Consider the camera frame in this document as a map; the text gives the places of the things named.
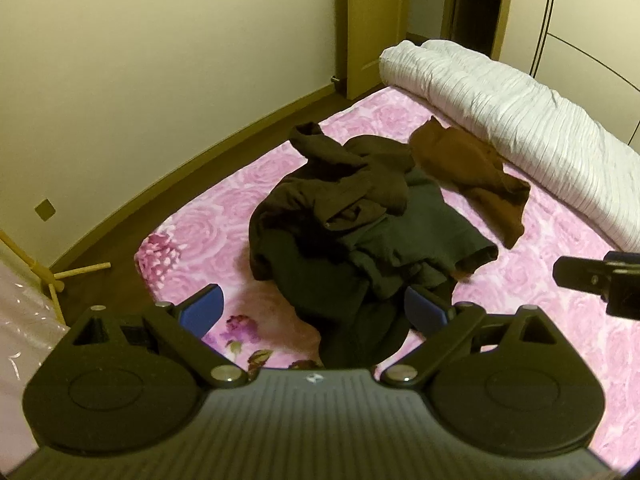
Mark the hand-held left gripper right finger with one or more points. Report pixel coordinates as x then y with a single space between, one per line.
422 307

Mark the cream wardrobe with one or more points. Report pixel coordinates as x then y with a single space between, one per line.
590 20

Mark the wooden clothes stand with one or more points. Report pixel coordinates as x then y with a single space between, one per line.
50 275

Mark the wooden door frame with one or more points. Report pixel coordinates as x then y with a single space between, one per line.
502 5

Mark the dark grey garment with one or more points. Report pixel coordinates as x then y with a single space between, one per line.
430 230

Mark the black garment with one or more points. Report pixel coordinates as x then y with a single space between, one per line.
345 320

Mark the white ribbed rolled quilt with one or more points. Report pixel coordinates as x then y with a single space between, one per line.
525 110

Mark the rust brown garment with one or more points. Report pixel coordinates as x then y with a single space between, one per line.
465 175

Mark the wooden door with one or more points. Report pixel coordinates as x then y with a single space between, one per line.
370 25

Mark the square wall plate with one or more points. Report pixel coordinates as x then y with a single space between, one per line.
45 210

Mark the pink floral blanket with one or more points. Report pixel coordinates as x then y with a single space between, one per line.
210 220

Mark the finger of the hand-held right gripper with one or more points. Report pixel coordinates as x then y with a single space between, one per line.
580 272

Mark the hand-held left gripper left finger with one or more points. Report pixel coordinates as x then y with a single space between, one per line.
200 310

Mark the pink plastic cover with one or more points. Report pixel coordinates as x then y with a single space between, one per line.
25 340

